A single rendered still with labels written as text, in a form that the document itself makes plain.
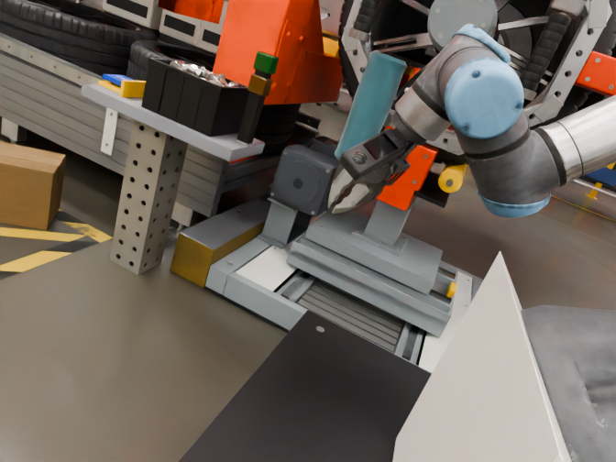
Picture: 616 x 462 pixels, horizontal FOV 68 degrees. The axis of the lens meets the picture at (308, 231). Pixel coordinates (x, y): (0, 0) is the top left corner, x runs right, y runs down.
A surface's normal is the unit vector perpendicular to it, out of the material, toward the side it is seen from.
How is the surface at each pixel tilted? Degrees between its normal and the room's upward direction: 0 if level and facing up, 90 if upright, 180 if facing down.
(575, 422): 65
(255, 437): 0
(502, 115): 98
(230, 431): 0
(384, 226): 90
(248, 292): 90
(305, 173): 90
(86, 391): 0
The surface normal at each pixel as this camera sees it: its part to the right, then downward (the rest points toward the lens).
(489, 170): -0.55, 0.64
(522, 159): 0.30, 0.31
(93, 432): 0.31, -0.87
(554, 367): -0.49, -0.60
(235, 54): -0.35, 0.27
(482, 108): -0.15, 0.47
